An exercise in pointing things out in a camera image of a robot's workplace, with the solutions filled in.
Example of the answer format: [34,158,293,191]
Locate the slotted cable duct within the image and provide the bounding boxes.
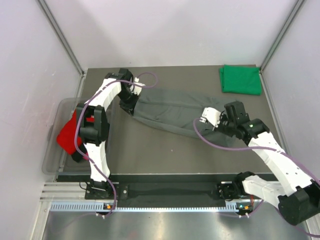
[50,201,252,213]

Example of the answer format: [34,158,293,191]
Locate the left aluminium frame post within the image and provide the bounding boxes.
[36,0,85,76]

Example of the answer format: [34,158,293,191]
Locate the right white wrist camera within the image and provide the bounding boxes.
[199,107,222,128]

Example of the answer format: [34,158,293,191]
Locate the red t shirt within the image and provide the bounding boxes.
[56,112,77,156]

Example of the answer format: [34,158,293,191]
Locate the folded green t shirt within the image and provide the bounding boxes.
[219,65,262,96]

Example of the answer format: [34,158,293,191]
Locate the grey t shirt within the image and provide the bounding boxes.
[133,88,235,138]

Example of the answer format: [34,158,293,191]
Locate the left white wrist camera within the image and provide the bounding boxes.
[131,77,146,96]

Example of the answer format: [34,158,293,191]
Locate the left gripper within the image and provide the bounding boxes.
[117,89,140,116]

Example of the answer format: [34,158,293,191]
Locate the aluminium frame post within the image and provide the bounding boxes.
[36,0,85,76]
[259,0,307,73]

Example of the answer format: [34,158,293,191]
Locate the right aluminium frame post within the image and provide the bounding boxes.
[259,0,307,73]

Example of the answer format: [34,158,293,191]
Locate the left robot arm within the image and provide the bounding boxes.
[74,68,143,199]

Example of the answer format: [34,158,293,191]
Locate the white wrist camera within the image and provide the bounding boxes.
[199,107,222,128]
[131,77,146,96]

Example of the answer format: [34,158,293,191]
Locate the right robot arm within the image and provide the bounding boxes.
[208,101,320,226]

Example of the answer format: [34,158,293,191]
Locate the clear plastic bin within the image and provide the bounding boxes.
[42,97,91,176]

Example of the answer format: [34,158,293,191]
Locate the aluminium front rail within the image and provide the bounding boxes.
[39,182,315,203]

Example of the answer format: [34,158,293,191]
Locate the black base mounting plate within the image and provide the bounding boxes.
[84,174,250,208]

